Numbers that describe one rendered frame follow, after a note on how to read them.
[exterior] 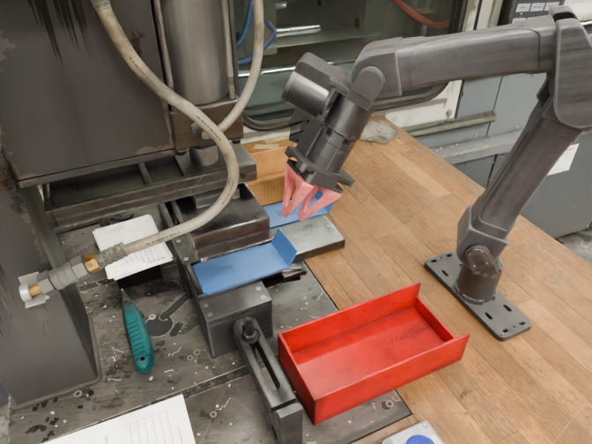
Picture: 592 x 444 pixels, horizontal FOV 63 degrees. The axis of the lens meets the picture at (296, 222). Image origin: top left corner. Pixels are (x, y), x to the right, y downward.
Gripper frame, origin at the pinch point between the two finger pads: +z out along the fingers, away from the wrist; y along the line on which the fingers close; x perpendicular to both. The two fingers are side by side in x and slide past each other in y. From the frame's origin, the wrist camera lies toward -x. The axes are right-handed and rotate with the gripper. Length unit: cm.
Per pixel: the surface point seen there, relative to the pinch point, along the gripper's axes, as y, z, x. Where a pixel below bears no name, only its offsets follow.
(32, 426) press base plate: 28.5, 35.6, 10.1
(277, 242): -0.5, 6.2, -0.6
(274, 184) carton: -9.7, 5.3, -23.5
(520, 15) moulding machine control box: -70, -54, -46
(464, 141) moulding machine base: -92, -17, -57
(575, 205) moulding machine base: -176, -15, -55
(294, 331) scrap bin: -0.2, 12.2, 13.7
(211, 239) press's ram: 17.0, 1.7, 10.3
